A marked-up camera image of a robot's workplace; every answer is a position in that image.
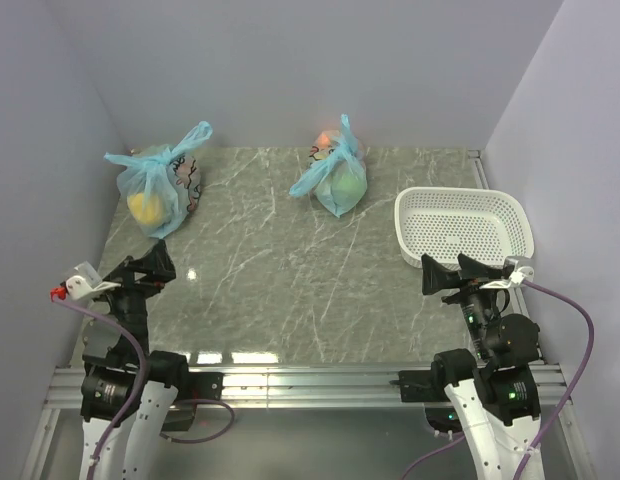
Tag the yellow fruit in left bag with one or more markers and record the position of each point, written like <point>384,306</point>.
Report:
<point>147,210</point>

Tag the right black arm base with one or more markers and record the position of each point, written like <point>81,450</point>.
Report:
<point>418,386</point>

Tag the green fruit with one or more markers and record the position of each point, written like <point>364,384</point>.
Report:
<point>347,187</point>

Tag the knotted blue bag left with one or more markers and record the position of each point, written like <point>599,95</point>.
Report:
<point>169,171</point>

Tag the aluminium rail frame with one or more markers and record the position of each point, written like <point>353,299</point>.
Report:
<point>268,386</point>

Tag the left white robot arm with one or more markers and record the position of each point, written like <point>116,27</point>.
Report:
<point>128,388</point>

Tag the blue plastic bag with print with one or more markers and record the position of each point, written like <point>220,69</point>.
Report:
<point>348,154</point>

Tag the white perforated plastic basket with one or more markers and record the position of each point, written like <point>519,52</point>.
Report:
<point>486,225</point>

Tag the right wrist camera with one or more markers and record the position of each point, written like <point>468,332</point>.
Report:
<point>516,270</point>

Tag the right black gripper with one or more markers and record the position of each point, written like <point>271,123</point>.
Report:
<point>434,275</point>

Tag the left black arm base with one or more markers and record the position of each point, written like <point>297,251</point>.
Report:
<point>195,385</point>

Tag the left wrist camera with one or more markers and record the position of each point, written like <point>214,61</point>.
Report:
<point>83,283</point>

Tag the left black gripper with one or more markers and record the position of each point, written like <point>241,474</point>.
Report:
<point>157,265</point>

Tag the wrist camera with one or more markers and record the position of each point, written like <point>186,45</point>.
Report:
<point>516,270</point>
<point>83,283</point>

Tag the orange persimmon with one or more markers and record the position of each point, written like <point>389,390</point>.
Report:
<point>327,139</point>

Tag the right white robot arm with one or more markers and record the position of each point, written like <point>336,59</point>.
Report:
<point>491,386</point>

